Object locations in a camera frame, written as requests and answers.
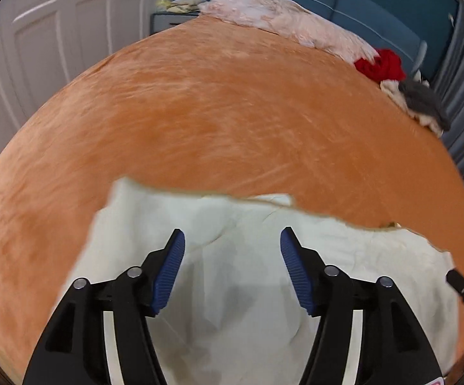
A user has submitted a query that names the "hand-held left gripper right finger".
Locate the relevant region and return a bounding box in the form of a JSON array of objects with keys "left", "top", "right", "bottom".
[{"left": 280, "top": 227, "right": 445, "bottom": 385}]

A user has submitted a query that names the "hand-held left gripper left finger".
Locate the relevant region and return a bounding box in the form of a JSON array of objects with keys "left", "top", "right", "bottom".
[{"left": 22, "top": 228, "right": 186, "bottom": 385}]

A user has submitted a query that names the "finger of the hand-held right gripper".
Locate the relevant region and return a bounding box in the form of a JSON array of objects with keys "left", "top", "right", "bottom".
[{"left": 445, "top": 269, "right": 464, "bottom": 307}]

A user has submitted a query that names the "white quilted jacket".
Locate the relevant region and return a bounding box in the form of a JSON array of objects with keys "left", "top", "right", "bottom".
[{"left": 72, "top": 176, "right": 463, "bottom": 385}]

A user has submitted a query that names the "orange plush blanket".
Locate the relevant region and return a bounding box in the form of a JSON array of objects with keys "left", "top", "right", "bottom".
[{"left": 0, "top": 14, "right": 464, "bottom": 385}]

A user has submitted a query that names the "grey knitted cloth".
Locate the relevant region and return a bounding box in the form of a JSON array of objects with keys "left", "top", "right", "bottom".
[{"left": 398, "top": 79, "right": 451, "bottom": 131}]

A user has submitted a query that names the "cream cloth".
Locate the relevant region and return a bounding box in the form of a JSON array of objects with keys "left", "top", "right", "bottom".
[{"left": 380, "top": 79, "right": 445, "bottom": 139}]

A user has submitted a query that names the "red cloth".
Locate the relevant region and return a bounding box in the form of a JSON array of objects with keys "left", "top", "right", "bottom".
[{"left": 354, "top": 48, "right": 407, "bottom": 83}]

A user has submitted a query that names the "grey nightstand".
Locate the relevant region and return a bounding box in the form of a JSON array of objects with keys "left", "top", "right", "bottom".
[{"left": 150, "top": 11, "right": 201, "bottom": 35}]

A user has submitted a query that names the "pink floral quilt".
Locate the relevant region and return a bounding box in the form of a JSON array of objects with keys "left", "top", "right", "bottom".
[{"left": 198, "top": 0, "right": 381, "bottom": 63}]

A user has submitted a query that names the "pale yellow cloth pile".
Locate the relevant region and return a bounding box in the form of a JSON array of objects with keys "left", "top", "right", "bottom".
[{"left": 156, "top": 0, "right": 209, "bottom": 15}]

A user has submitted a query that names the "white panelled wardrobe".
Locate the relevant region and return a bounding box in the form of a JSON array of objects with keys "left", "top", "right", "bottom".
[{"left": 0, "top": 0, "right": 180, "bottom": 193}]

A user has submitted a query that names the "blue padded headboard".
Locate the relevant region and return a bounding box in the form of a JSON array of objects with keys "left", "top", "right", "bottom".
[{"left": 212, "top": 0, "right": 459, "bottom": 85}]

